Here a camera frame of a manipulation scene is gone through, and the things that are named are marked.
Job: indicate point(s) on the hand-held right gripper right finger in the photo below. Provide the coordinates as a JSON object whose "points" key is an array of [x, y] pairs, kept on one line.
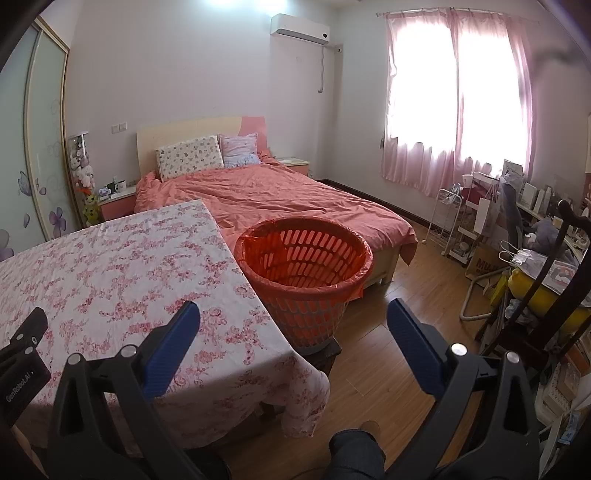
{"points": [[411, 337]]}

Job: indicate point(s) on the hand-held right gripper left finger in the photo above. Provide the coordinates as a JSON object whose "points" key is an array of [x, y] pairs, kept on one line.
{"points": [[173, 344]]}

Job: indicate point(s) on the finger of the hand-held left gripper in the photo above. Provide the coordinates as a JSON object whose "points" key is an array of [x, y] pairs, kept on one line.
{"points": [[30, 330]]}

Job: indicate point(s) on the orange plastic basket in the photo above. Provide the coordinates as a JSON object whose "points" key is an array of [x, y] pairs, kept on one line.
{"points": [[314, 314]]}

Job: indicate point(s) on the table with pink floral cloth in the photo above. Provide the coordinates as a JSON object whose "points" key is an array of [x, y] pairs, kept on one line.
{"points": [[138, 277]]}

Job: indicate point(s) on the dark wooden stool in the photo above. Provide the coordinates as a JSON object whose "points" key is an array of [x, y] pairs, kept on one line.
{"points": [[325, 355]]}

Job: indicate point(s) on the brown cardboard box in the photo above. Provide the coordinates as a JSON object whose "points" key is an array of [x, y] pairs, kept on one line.
{"points": [[482, 265]]}

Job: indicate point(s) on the white trolley cart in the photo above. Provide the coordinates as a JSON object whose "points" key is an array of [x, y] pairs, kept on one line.
{"points": [[466, 230]]}

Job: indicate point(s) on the person's leg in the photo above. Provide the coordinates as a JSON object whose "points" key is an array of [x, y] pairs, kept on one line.
{"points": [[355, 457]]}

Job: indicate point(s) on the green plush toy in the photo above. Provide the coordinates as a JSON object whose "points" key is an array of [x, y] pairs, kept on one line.
{"points": [[91, 210]]}

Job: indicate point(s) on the yellow bag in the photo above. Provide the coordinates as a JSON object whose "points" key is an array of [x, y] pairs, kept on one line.
{"points": [[540, 293]]}

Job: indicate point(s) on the white plastic bags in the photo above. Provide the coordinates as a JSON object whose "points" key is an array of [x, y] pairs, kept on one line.
{"points": [[524, 256]]}

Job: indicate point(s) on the white paper bag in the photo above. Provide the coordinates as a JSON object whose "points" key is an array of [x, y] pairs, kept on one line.
{"points": [[487, 212]]}

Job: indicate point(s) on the pink white nightstand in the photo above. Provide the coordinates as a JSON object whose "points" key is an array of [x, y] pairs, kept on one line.
{"points": [[300, 166], [117, 207]]}

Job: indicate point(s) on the grey office chair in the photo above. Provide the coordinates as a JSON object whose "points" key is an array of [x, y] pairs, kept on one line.
{"points": [[510, 207]]}

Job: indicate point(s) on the white mug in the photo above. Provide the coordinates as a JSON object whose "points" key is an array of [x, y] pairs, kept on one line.
{"points": [[121, 184]]}

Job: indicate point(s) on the pink curtain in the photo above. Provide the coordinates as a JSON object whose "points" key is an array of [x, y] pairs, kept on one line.
{"points": [[468, 170], [399, 161]]}

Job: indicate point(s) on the clear tube of plush toys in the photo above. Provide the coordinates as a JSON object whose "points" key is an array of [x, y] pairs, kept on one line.
{"points": [[82, 161]]}

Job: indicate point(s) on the floral print pillow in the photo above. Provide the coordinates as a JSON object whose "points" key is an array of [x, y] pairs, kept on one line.
{"points": [[189, 157]]}

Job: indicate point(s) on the wardrobe with flower doors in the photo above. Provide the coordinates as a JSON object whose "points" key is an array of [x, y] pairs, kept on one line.
{"points": [[46, 138]]}

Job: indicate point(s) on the dark wooden chair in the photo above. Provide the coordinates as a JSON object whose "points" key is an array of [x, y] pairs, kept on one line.
{"points": [[565, 212]]}

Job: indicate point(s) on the pink striped pillow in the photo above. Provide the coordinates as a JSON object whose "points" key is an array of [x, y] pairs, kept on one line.
{"points": [[238, 147]]}

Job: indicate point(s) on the air conditioner pipe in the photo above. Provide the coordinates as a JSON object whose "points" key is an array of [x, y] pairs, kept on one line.
{"points": [[322, 69]]}

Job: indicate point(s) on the white air conditioner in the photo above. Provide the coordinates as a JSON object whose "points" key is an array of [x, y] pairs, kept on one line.
{"points": [[298, 27]]}

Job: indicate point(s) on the white picture frame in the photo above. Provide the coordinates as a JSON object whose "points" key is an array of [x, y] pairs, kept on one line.
{"points": [[512, 168]]}

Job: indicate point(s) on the white wall socket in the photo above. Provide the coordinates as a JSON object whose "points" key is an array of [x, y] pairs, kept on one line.
{"points": [[118, 127]]}

